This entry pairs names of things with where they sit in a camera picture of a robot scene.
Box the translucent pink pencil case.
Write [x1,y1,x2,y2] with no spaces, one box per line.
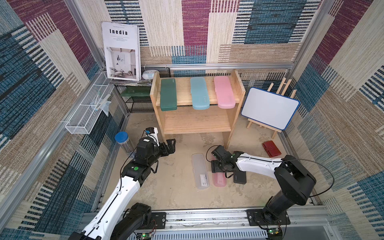
[213,173,227,188]

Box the clear frosted pencil case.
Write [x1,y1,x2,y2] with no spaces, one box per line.
[192,154,210,190]

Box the black pencil case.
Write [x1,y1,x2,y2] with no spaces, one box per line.
[233,170,247,185]

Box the dark green pencil case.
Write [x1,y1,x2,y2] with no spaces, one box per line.
[160,78,177,112]

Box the light blue pencil case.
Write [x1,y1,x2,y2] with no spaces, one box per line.
[190,77,210,110]

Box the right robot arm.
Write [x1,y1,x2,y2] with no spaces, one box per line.
[211,145,317,226]

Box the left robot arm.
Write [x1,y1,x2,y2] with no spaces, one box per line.
[69,135,176,240]

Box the wooden two-tier shelf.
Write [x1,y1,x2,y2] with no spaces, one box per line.
[150,70,246,148]

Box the pink opaque pencil case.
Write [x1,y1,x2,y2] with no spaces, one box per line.
[214,76,236,109]

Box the blue-lidded clear jar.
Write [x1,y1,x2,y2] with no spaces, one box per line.
[115,132,134,156]

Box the red wallet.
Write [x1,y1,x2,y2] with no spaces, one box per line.
[262,141,282,158]

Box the green tray on stand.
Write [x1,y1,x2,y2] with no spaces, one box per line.
[121,86,151,98]

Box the white round device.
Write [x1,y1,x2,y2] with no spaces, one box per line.
[142,70,159,80]

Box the blue-framed whiteboard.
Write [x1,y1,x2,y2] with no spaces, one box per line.
[241,88,301,131]

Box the small wooden easel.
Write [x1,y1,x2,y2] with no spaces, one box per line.
[247,78,296,138]

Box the Inedia magazine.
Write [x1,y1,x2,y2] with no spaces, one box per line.
[102,22,142,82]

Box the white wire basket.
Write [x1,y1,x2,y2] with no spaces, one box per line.
[65,85,114,135]

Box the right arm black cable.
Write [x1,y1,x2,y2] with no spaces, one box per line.
[205,145,335,198]

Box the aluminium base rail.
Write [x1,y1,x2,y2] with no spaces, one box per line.
[74,206,340,240]

